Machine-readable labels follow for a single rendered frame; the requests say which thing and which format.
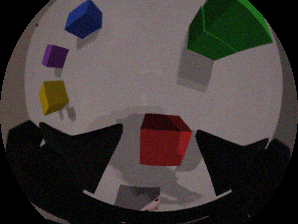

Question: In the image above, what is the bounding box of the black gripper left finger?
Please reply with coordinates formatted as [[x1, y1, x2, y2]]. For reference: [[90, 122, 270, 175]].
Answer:
[[39, 121, 122, 193]]

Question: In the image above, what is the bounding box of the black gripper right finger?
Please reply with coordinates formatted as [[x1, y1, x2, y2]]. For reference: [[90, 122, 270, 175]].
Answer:
[[196, 129, 270, 196]]

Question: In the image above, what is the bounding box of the blue block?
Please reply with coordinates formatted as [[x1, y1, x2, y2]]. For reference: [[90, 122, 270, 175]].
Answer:
[[64, 0, 102, 39]]

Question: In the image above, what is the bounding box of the red block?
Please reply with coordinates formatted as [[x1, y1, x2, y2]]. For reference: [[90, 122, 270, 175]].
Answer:
[[140, 113, 193, 167]]

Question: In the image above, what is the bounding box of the yellow block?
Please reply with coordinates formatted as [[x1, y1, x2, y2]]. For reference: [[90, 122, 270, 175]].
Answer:
[[39, 80, 69, 117]]

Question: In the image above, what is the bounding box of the purple block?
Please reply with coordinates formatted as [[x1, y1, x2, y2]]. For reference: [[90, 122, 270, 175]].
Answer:
[[41, 44, 69, 68]]

